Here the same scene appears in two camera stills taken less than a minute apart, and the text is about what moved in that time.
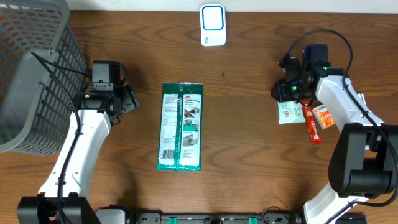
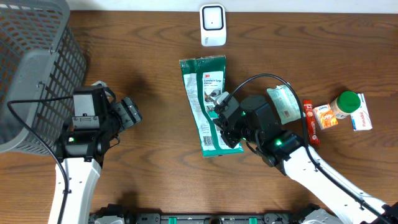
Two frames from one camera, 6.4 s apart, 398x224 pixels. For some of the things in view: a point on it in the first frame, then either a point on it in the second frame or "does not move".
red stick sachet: [315, 136] does not move
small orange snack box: [323, 116] does not move
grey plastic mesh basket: [37, 101] does not move
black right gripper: [283, 94] → [223, 119]
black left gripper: [130, 98] → [130, 113]
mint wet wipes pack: [290, 112] does not move
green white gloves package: [179, 147] → [204, 80]
